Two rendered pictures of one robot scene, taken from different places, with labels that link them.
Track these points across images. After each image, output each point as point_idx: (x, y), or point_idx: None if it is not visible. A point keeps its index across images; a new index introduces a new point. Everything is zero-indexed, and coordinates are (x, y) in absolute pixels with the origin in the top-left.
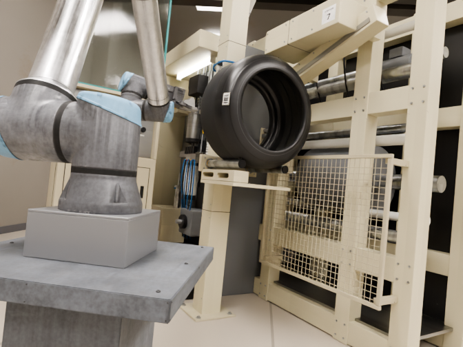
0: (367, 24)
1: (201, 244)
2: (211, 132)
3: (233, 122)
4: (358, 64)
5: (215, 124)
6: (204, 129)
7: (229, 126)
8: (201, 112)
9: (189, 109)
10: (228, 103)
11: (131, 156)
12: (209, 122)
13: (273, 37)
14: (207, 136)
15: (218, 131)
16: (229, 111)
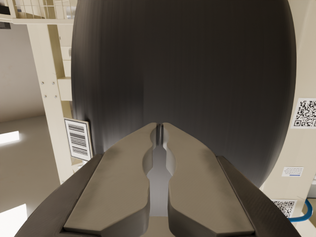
0: (80, 165)
1: None
2: (202, 18)
3: (71, 52)
4: None
5: (138, 49)
6: (260, 35)
7: (80, 38)
8: (257, 117)
9: (169, 152)
10: (65, 121)
11: None
12: (197, 61)
13: None
14: (255, 3)
15: (133, 15)
16: (74, 94)
